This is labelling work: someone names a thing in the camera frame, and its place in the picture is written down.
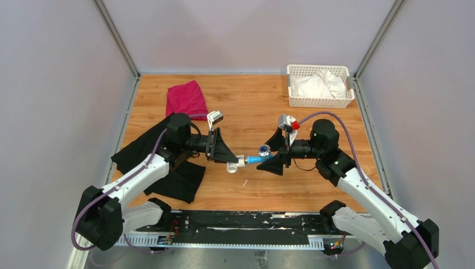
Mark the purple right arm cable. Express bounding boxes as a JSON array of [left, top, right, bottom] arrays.
[[299, 111, 440, 269]]

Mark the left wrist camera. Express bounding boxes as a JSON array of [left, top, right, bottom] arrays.
[[207, 110, 223, 131]]

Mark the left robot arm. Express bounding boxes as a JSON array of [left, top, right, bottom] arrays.
[[71, 110, 238, 251]]

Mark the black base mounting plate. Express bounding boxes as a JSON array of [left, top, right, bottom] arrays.
[[139, 210, 344, 247]]

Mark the magenta cloth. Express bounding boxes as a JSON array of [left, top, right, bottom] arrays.
[[166, 80, 208, 121]]

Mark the white plastic basket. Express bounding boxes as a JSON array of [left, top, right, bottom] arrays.
[[287, 64, 355, 109]]

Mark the blue water faucet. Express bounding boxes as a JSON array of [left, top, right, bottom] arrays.
[[245, 144, 273, 164]]

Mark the black cloth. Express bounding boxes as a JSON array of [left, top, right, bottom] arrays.
[[111, 116, 206, 203]]

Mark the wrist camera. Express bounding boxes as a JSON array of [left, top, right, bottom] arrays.
[[278, 114, 300, 146], [207, 110, 223, 131]]

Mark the white cloth in basket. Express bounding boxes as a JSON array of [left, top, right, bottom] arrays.
[[290, 70, 347, 99]]

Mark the aluminium frame rail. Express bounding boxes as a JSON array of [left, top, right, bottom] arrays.
[[80, 208, 418, 250]]

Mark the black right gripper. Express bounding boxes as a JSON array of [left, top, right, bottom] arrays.
[[257, 127, 323, 176]]

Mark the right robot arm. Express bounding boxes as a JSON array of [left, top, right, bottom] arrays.
[[257, 116, 439, 268]]

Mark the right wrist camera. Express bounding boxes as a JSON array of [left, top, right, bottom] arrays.
[[278, 114, 300, 146]]

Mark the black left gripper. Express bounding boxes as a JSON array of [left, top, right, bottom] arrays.
[[181, 128, 238, 165]]

